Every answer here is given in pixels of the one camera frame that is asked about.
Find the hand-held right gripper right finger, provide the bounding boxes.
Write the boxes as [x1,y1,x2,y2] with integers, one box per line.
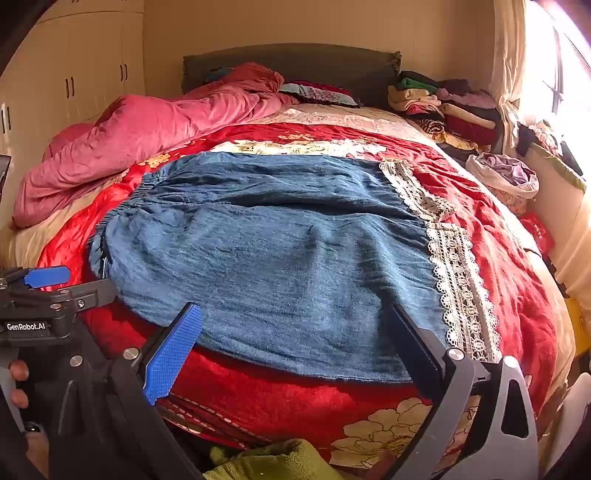
[383,304,541,480]

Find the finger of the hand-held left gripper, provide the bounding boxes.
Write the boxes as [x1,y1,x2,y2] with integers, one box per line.
[23,266,72,289]
[53,278,117,320]

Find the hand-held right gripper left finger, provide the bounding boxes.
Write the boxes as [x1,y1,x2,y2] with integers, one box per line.
[34,302,204,480]

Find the yellow container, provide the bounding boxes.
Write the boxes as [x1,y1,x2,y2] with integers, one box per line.
[566,295,591,358]

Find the cream bed sheet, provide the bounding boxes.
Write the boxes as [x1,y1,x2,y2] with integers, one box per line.
[0,175,125,271]

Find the cream wardrobe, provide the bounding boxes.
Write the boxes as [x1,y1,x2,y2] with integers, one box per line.
[0,0,146,144]

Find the person's left hand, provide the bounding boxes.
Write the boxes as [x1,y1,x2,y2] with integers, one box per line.
[9,360,30,409]

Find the white bag of clothes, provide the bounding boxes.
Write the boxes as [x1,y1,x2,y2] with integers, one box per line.
[465,152,540,215]

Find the white side cabinet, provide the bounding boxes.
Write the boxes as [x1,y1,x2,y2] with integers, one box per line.
[522,138,591,296]

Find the pink quilt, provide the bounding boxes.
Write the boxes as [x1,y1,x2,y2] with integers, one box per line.
[13,62,301,229]

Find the red packet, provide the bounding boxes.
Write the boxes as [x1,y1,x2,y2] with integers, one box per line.
[519,212,555,252]

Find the red floral blanket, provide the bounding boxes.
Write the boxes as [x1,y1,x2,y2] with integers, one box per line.
[37,104,575,472]

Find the window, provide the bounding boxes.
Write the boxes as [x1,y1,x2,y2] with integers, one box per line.
[522,0,591,125]

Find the pile of folded clothes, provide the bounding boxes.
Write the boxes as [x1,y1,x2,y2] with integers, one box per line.
[387,70,504,162]

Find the dark grey headboard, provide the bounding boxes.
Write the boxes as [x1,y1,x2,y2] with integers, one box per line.
[181,44,402,109]

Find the blue pants with lace trim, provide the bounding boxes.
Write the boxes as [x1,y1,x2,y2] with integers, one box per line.
[88,151,504,384]

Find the cream curtain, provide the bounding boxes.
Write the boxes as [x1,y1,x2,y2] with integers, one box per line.
[489,0,532,153]

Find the floral pillow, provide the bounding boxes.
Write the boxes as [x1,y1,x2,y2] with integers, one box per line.
[279,80,363,108]

